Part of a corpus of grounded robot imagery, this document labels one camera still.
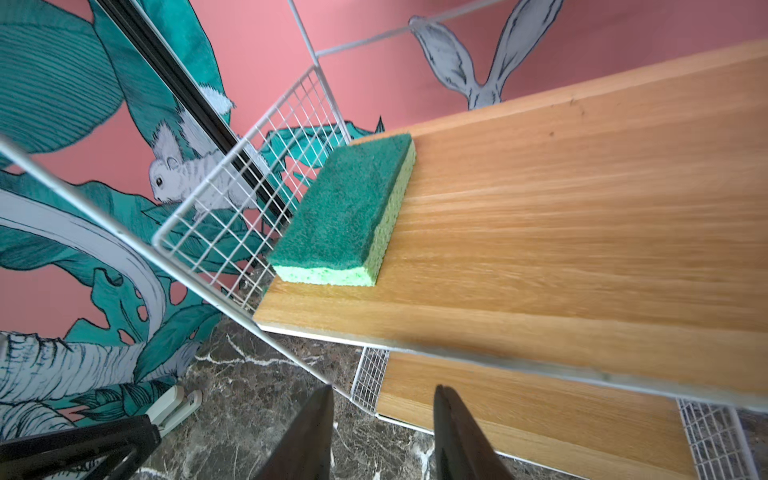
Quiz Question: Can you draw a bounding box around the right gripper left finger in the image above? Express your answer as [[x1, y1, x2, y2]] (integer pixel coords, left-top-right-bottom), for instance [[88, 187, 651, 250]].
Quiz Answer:
[[255, 385, 334, 479]]

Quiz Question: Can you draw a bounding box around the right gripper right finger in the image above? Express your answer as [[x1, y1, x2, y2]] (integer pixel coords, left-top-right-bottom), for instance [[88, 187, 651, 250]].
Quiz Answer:
[[433, 385, 514, 479]]

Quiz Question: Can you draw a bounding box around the green sponge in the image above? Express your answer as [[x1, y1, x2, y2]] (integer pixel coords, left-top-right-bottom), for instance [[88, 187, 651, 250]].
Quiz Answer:
[[268, 134, 416, 287]]

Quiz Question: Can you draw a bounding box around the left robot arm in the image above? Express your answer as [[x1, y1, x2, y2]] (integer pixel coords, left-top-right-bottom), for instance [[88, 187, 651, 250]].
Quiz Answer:
[[1, 415, 162, 479]]

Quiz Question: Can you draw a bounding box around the grey block by wall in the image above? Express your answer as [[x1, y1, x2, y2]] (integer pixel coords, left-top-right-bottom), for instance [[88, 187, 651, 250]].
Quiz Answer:
[[146, 385, 203, 438]]

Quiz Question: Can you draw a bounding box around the white wire three-tier shelf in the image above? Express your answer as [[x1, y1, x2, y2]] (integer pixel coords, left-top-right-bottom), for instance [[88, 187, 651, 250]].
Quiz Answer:
[[1, 1, 767, 479]]

